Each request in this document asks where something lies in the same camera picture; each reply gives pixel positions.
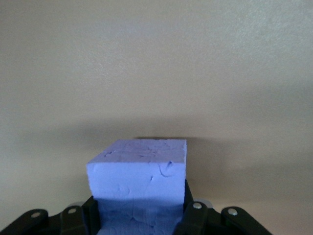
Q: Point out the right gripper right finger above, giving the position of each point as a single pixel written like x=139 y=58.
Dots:
x=215 y=224

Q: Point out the purple foam block with dent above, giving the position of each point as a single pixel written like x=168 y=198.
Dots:
x=137 y=176

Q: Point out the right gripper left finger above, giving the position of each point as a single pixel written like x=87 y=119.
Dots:
x=61 y=224

